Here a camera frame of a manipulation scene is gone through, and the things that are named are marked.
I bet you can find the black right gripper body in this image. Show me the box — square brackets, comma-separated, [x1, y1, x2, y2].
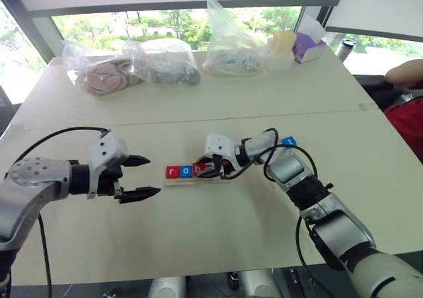
[211, 152, 237, 180]

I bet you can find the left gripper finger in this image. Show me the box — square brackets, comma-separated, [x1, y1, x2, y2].
[125, 153, 152, 168]
[118, 186, 162, 205]

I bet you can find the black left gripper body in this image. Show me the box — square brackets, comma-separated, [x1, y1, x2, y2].
[97, 164, 125, 200]

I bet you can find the wooden letter tray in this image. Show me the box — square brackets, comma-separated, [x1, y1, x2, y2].
[163, 163, 229, 188]

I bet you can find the silver rounded robot leg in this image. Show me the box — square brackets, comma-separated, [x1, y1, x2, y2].
[239, 269, 278, 298]
[146, 276, 186, 298]

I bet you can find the plastic bag with pink cloth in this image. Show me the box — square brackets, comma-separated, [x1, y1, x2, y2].
[61, 39, 148, 98]

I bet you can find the plastic bag with grey items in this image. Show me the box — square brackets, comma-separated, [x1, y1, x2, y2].
[121, 38, 202, 88]

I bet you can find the tall clear plastic bag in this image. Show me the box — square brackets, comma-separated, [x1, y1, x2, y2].
[202, 0, 269, 78]

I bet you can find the purple and white box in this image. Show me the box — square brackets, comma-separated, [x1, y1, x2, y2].
[291, 15, 328, 65]

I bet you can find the dark metal tumbler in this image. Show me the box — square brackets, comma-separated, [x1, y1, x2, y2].
[334, 38, 355, 60]

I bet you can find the black chair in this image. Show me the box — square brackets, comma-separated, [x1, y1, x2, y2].
[352, 74, 423, 111]

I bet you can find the person's red clothing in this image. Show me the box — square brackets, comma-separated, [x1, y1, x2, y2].
[384, 96, 423, 164]

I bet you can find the white roller blind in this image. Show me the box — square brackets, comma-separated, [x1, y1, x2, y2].
[325, 0, 423, 38]

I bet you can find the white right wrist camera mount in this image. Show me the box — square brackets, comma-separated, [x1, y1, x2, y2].
[204, 133, 237, 168]

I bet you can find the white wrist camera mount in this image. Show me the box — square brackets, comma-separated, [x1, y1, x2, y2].
[87, 131, 130, 200]
[204, 133, 237, 168]

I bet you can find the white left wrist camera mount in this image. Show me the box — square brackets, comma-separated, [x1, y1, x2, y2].
[87, 131, 130, 200]

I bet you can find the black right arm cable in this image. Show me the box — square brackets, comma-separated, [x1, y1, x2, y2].
[218, 128, 334, 298]

